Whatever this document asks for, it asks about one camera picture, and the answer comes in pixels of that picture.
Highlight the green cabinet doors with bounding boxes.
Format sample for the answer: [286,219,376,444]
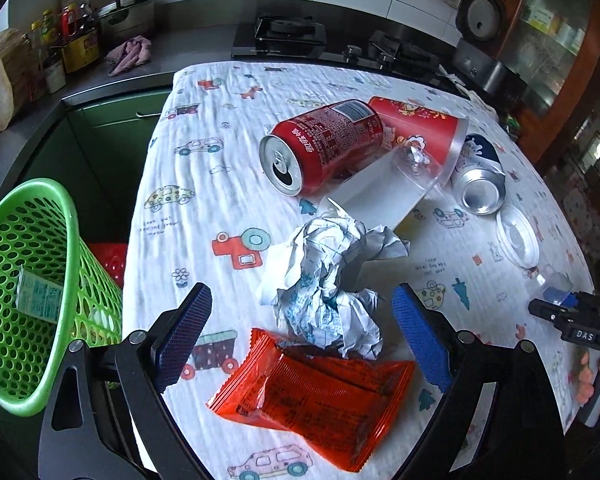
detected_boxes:
[20,88,170,243]

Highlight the clear plastic lid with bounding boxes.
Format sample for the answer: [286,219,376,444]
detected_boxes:
[495,204,540,269]

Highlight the blue crushed can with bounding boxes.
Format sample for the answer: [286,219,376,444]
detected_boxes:
[451,133,506,216]

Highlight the red soda can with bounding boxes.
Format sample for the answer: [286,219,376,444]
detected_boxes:
[259,99,384,196]

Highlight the red plastic stool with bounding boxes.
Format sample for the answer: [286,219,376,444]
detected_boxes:
[88,243,128,288]

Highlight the white paper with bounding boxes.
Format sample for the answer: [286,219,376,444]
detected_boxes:
[259,207,410,360]

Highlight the large red cartoon cup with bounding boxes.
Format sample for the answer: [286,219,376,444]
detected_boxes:
[318,96,469,230]

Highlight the black rice cooker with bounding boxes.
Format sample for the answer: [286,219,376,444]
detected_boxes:
[453,0,513,96]

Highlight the green plastic waste basket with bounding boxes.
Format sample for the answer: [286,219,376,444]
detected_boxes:
[0,178,122,417]

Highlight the round wooden chopping block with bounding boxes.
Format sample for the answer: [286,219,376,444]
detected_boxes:
[0,28,35,133]

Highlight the red snack wrapper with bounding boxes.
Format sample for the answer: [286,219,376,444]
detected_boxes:
[207,327,416,472]

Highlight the small white jar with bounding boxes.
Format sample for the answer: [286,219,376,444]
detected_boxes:
[43,52,66,93]

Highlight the white cartoon print cloth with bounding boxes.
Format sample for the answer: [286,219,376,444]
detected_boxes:
[122,62,593,479]

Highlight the steel pot with lid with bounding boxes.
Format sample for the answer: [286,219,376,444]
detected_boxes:
[97,0,156,41]

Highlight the large dark oil bottle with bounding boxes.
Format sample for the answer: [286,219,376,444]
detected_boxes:
[60,0,100,75]

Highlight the pink rag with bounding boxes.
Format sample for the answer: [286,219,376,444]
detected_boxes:
[105,36,151,77]

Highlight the wooden glass cabinet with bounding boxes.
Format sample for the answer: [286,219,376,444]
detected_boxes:
[493,0,600,174]

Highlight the green capped yellow bottle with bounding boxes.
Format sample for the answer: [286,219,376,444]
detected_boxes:
[41,9,60,55]

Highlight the black gas stove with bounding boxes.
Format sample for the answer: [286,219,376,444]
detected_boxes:
[230,14,452,81]

